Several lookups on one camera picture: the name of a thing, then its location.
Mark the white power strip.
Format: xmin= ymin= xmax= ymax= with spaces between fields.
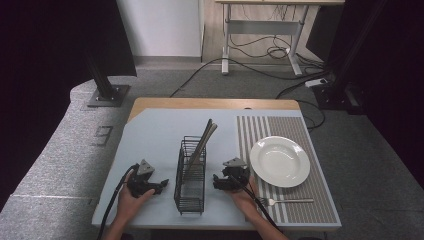
xmin=304 ymin=77 xmax=330 ymax=89

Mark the white round plate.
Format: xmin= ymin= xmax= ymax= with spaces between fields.
xmin=249 ymin=135 xmax=311 ymax=189

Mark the person's left hand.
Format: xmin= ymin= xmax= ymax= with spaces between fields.
xmin=116 ymin=170 xmax=156 ymax=225

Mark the light blue table mat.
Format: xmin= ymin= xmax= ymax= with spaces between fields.
xmin=91 ymin=107 xmax=342 ymax=232

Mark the black stand with base plate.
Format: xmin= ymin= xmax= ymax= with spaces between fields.
xmin=83 ymin=49 xmax=131 ymax=109

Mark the tangle of black cables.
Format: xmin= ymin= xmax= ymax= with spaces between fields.
xmin=228 ymin=33 xmax=325 ymax=68

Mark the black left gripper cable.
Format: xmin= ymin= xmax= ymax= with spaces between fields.
xmin=96 ymin=162 xmax=140 ymax=240

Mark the silver spoon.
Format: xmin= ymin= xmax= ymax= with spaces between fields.
xmin=186 ymin=122 xmax=219 ymax=176

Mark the silver knife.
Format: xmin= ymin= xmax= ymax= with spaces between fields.
xmin=185 ymin=118 xmax=214 ymax=174

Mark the person's right hand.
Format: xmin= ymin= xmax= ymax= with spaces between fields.
xmin=227 ymin=175 xmax=260 ymax=222

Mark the white board panel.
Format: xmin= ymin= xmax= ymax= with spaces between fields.
xmin=115 ymin=0 xmax=205 ymax=58

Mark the grey floor socket cover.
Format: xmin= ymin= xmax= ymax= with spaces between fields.
xmin=91 ymin=125 xmax=114 ymax=148

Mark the silver fork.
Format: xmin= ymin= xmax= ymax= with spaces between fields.
xmin=257 ymin=197 xmax=315 ymax=207

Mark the white metal desk frame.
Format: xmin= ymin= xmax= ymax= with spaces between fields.
xmin=214 ymin=0 xmax=346 ymax=77

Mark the grey striped placemat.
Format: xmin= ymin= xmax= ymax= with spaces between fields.
xmin=236 ymin=115 xmax=339 ymax=225

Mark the black metal stand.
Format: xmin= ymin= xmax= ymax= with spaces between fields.
xmin=312 ymin=0 xmax=388 ymax=116

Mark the black floor cable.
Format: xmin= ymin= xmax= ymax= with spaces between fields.
xmin=169 ymin=57 xmax=331 ymax=99

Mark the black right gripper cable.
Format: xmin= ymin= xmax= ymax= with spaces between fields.
xmin=228 ymin=173 xmax=285 ymax=234

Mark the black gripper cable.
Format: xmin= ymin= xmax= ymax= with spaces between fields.
xmin=228 ymin=173 xmax=285 ymax=234
xmin=96 ymin=162 xmax=140 ymax=240

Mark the black wire cutlery basket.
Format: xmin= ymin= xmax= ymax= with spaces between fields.
xmin=173 ymin=135 xmax=207 ymax=216

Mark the wooden table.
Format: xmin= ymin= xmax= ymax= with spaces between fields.
xmin=127 ymin=97 xmax=302 ymax=123

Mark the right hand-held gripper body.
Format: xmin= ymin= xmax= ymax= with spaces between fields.
xmin=221 ymin=157 xmax=251 ymax=193

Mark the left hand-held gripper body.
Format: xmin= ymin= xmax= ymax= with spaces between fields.
xmin=126 ymin=158 xmax=156 ymax=198

